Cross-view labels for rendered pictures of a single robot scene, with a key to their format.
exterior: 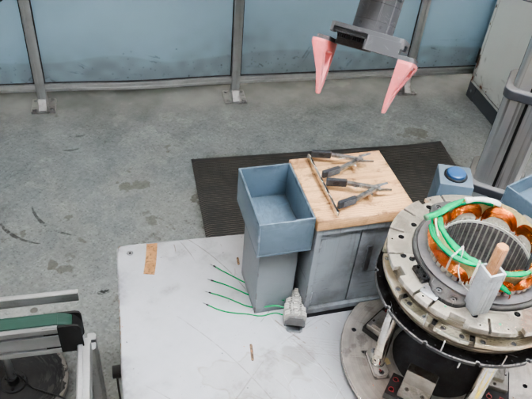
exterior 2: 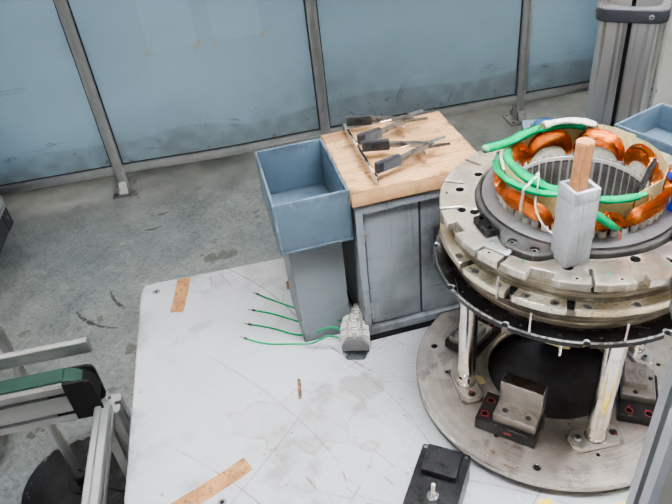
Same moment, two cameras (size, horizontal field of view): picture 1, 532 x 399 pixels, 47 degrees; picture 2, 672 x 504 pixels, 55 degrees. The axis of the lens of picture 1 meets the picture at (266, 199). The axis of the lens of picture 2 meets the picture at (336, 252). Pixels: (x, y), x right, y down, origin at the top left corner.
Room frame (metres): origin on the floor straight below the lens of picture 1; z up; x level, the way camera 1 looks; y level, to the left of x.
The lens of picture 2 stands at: (0.09, -0.18, 1.52)
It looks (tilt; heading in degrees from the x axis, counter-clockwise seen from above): 37 degrees down; 9
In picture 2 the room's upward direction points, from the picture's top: 7 degrees counter-clockwise
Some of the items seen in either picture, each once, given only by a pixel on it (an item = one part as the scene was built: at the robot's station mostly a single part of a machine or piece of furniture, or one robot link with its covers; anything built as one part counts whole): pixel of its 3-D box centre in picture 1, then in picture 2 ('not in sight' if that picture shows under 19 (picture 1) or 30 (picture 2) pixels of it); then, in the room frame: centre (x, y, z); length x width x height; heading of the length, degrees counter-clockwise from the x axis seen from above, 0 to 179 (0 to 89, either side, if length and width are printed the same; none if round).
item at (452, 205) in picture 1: (458, 207); (533, 134); (0.80, -0.33, 1.15); 0.15 x 0.04 x 0.02; 112
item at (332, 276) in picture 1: (339, 239); (402, 232); (0.95, -0.16, 0.91); 0.19 x 0.19 x 0.26; 19
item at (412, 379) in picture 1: (417, 385); (519, 403); (0.65, -0.31, 0.85); 0.06 x 0.04 x 0.05; 64
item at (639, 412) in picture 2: (495, 386); (637, 397); (0.69, -0.47, 0.81); 0.08 x 0.05 x 0.01; 166
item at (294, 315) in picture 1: (294, 307); (356, 327); (0.84, -0.08, 0.80); 0.10 x 0.05 x 0.04; 0
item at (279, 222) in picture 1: (270, 244); (310, 247); (0.90, -0.02, 0.92); 0.17 x 0.11 x 0.28; 19
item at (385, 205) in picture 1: (350, 188); (399, 155); (0.95, -0.16, 1.05); 0.20 x 0.19 x 0.02; 109
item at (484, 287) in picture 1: (484, 289); (576, 223); (0.63, -0.34, 1.14); 0.03 x 0.03 x 0.09; 22
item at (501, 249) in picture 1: (495, 260); (581, 169); (0.64, -0.34, 1.20); 0.02 x 0.02 x 0.06
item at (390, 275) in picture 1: (393, 274); (455, 240); (0.72, -0.23, 1.05); 0.09 x 0.04 x 0.01; 22
